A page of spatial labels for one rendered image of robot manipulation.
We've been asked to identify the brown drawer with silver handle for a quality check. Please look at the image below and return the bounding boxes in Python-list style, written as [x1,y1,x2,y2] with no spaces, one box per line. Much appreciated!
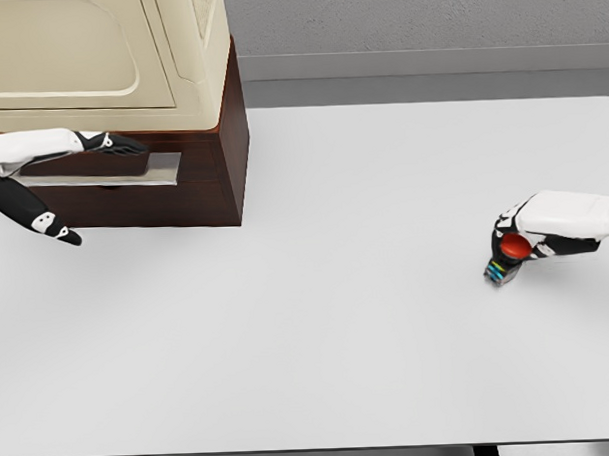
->
[0,138,231,224]

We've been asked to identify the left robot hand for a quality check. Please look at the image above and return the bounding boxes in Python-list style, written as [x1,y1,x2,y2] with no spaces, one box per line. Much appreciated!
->
[0,124,153,251]

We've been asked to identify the red push button switch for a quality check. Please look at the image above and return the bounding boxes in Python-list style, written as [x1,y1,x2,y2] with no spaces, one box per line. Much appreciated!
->
[481,231,534,289]

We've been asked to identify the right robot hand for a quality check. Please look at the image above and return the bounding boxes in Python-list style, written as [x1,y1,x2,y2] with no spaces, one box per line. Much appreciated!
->
[487,188,607,264]

